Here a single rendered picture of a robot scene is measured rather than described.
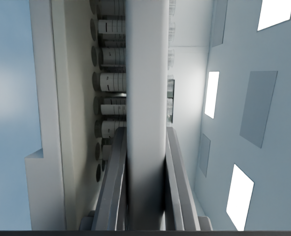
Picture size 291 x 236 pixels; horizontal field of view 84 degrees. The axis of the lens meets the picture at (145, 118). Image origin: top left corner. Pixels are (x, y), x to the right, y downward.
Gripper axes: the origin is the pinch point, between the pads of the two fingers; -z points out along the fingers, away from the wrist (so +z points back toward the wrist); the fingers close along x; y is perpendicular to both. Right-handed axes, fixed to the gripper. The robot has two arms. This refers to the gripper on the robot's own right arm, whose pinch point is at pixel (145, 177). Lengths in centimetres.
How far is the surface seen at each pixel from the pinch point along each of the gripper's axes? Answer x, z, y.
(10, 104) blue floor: 106, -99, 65
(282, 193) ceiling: -182, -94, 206
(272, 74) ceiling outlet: -181, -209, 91
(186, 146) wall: -134, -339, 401
